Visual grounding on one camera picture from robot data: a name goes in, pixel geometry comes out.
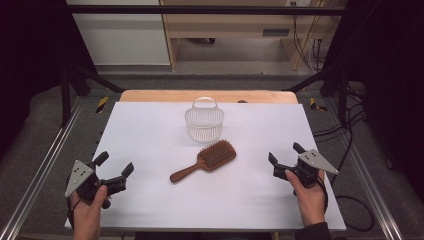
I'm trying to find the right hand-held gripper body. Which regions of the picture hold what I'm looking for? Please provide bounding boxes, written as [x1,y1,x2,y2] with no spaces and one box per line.
[272,149,340,189]

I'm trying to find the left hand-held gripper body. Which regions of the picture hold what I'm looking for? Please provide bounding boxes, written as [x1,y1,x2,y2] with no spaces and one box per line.
[64,159,128,210]

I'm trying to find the brown wooden hairbrush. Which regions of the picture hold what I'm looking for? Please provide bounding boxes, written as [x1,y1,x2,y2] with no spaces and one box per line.
[169,139,238,184]

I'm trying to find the white slotted plastic basket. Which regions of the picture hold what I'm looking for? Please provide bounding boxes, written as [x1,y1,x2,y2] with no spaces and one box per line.
[184,96,225,144]

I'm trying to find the person's left hand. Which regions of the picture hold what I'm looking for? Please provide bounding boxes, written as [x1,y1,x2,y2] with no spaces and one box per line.
[69,184,109,225]

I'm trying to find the person's right hand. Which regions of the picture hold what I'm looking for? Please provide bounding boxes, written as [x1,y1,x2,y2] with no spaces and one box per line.
[284,169,330,228]

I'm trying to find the white table sheet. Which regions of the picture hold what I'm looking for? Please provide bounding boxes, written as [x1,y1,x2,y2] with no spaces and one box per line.
[64,101,347,233]

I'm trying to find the yellow black floor tape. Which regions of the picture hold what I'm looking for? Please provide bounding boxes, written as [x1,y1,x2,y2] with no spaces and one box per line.
[95,96,110,114]
[309,97,328,113]

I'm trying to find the wooden table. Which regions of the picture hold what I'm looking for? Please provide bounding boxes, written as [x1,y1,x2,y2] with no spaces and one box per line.
[119,89,299,104]

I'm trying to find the black curtain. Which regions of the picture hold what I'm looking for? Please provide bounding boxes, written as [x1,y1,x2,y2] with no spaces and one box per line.
[324,0,424,194]
[0,0,98,158]

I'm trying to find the white cabinet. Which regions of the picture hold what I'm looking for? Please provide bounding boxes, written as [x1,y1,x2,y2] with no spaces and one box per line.
[65,0,171,67]

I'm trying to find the light wooden desk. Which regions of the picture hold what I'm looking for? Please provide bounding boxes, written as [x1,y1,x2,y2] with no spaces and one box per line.
[159,0,348,73]

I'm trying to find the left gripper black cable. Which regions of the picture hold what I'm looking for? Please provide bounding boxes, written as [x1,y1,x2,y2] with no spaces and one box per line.
[65,195,83,231]

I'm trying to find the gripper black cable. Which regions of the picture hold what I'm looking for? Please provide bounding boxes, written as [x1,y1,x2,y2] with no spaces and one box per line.
[65,195,83,231]
[316,175,330,215]

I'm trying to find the black floor cable bundle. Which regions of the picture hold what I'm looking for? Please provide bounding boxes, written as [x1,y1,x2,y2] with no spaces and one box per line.
[313,83,368,143]

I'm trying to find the metal floor rail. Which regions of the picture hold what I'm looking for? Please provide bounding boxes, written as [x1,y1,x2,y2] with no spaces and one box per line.
[0,96,86,240]
[346,143,405,240]

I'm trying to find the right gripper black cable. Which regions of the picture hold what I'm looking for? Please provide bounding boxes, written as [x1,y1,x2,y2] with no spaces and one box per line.
[316,175,330,215]

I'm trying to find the black frame leg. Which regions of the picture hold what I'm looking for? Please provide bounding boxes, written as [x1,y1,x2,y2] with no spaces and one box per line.
[283,64,351,128]
[59,63,126,128]

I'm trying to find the looped black floor cable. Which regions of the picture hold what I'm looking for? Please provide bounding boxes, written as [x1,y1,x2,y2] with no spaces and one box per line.
[329,133,376,233]

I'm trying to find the hanging black cables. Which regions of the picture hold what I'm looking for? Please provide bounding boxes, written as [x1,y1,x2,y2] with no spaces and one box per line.
[289,1,334,73]

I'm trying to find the black frame crossbar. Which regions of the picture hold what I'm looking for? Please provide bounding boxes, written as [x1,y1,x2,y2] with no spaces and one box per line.
[63,4,354,16]

